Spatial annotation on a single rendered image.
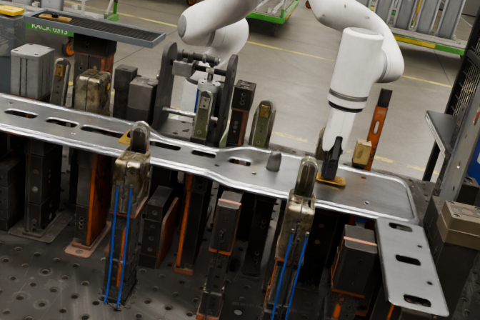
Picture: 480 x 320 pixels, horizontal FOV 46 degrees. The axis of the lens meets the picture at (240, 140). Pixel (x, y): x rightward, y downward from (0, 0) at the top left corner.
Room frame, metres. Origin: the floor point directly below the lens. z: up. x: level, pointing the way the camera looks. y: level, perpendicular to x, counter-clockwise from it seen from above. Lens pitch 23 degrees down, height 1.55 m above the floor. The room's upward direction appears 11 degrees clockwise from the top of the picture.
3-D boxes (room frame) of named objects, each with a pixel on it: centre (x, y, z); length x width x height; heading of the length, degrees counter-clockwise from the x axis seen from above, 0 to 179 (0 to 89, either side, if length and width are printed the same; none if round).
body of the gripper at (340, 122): (1.17, -0.21, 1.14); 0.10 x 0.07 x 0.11; 175
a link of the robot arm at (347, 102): (1.18, -0.21, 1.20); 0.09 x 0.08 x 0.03; 175
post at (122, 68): (1.43, 0.33, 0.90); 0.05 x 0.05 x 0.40; 86
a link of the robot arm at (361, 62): (1.18, -0.21, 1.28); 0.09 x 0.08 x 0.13; 119
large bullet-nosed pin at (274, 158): (1.18, -0.09, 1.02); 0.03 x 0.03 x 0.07
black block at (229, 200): (1.02, -0.01, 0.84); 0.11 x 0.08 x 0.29; 176
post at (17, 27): (1.58, 0.72, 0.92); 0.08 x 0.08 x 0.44; 86
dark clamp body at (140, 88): (1.41, 0.27, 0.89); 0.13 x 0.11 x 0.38; 176
